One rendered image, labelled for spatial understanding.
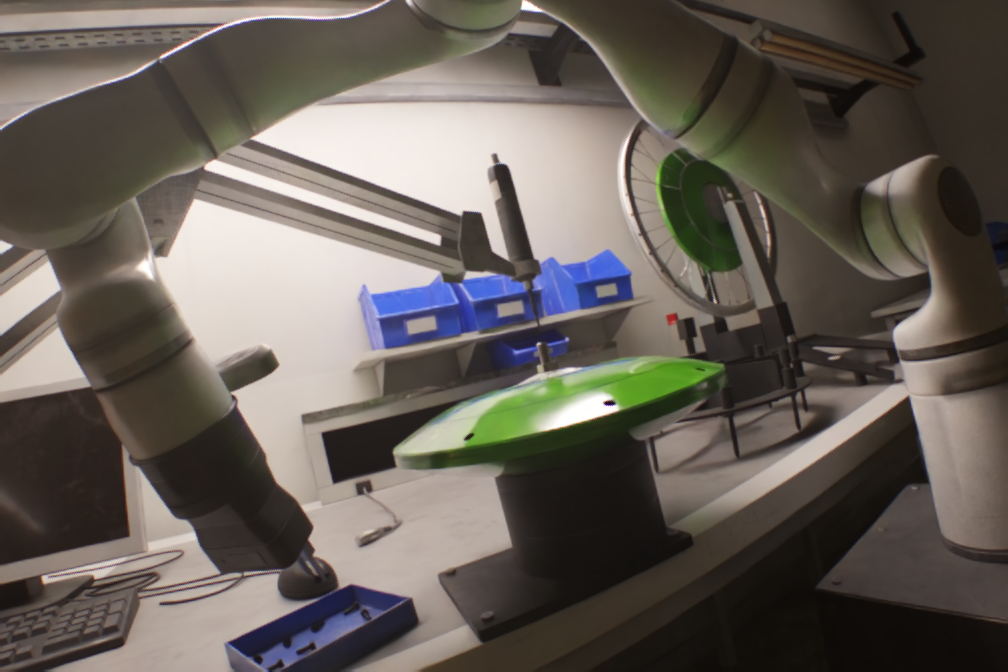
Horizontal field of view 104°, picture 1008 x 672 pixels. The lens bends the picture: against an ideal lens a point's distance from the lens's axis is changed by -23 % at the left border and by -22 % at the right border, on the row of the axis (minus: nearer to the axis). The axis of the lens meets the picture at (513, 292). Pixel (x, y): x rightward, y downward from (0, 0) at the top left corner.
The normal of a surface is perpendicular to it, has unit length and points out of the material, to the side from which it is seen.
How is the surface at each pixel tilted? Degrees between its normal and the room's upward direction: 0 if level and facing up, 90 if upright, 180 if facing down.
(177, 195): 90
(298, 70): 124
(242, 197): 162
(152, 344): 101
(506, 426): 24
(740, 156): 145
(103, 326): 113
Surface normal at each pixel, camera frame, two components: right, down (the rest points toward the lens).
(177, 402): 0.73, -0.07
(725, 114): -0.19, 0.62
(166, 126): 0.63, 0.26
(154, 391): 0.53, -0.06
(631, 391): -0.10, -0.97
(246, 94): 0.63, 0.46
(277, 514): 0.78, -0.56
